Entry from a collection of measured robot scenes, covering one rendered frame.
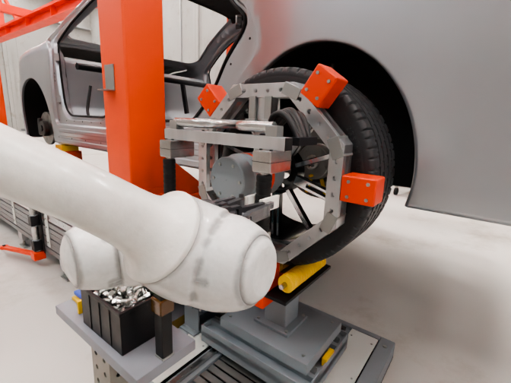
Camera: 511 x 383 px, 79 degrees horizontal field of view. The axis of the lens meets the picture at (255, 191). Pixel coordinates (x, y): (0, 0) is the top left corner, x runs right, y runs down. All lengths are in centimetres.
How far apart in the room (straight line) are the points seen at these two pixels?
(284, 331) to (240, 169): 70
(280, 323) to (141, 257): 104
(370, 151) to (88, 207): 74
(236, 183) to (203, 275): 55
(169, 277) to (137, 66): 99
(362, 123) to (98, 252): 71
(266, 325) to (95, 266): 97
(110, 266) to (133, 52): 91
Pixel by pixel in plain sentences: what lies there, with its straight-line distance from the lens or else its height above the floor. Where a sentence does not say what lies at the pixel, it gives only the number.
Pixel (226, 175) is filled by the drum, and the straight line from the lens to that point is 85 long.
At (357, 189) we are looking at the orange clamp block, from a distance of 82.
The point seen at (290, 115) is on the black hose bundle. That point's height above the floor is 103.
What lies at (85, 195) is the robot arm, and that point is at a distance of 28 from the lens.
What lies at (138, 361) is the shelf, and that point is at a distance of 87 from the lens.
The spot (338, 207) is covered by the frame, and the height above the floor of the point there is 80.
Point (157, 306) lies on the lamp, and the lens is 78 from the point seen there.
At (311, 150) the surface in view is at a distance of 134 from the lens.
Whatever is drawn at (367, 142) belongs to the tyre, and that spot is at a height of 97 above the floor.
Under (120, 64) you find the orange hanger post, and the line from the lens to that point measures 123.
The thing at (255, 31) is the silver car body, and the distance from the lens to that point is 151.
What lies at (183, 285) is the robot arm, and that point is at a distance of 32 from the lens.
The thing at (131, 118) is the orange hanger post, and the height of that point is 100.
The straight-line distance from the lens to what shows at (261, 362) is 128.
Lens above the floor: 101
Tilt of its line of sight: 13 degrees down
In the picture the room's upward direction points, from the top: 2 degrees clockwise
